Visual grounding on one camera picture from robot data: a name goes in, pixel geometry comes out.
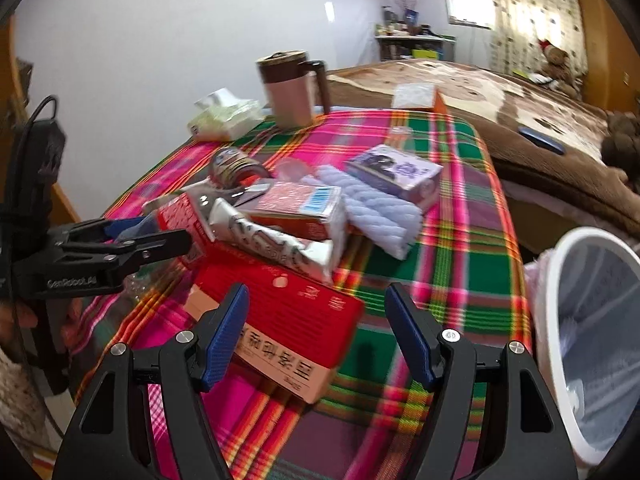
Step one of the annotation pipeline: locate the lavender ridged foam wrap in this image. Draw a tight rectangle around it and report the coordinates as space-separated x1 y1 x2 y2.
300 162 423 261

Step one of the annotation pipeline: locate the patterned tape roll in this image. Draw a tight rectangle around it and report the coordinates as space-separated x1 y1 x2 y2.
207 147 273 191

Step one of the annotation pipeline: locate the large red box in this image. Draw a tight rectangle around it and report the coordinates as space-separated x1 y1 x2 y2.
185 252 366 403

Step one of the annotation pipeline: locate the pale green tissue pack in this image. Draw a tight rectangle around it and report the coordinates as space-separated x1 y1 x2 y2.
186 87 265 142

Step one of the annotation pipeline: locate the small window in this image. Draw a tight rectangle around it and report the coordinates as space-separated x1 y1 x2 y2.
444 0 493 28

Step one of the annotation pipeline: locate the orange and white box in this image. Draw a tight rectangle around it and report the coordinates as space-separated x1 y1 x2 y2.
391 82 448 116

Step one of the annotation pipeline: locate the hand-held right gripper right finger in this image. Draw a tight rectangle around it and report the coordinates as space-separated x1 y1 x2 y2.
385 282 581 480

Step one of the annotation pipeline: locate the person's left hand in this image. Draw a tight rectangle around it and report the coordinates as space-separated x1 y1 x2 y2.
0 297 83 356

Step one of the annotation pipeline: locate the plaid tablecloth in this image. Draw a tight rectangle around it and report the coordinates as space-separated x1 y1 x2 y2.
70 110 533 480

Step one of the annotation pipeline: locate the red and white carton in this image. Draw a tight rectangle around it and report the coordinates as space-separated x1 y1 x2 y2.
247 180 348 253

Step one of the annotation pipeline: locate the brown teddy bear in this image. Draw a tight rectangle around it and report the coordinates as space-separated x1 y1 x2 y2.
537 37 581 98

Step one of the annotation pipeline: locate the white printed tube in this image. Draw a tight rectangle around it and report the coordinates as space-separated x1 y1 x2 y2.
207 197 335 283

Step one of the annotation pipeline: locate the small red carton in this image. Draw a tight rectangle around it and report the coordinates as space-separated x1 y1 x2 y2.
142 192 216 268

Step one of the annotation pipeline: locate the purple drink carton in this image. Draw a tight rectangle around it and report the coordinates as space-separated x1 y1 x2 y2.
346 144 443 213

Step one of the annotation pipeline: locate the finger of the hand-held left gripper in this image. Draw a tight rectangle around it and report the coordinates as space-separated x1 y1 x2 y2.
47 216 147 249
55 229 194 277

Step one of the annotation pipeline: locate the blue glasses case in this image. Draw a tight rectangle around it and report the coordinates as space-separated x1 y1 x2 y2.
517 126 566 157

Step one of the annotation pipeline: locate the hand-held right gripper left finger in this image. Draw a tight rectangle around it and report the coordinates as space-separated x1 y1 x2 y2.
59 282 251 480

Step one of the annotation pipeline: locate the wooden wardrobe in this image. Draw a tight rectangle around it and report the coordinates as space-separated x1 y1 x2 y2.
570 0 640 111

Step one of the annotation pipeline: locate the patterned curtain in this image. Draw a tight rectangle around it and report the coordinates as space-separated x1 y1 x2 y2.
482 0 588 78

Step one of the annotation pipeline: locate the pink and brown mug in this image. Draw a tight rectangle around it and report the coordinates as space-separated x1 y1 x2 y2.
256 50 332 130

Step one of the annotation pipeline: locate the bed mattress with sheet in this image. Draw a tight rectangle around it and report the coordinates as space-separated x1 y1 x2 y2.
500 175 640 261

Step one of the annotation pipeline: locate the white shelf with bottles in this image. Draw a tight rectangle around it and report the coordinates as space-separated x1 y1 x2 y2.
374 5 457 63

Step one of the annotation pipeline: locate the brown printed blanket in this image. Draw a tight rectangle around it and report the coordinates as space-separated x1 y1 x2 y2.
325 57 640 238

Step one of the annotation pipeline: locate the blue vase with branches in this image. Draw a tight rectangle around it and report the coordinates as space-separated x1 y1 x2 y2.
377 0 441 28

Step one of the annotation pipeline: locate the white trash bin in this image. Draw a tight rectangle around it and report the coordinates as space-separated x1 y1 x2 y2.
522 226 640 468

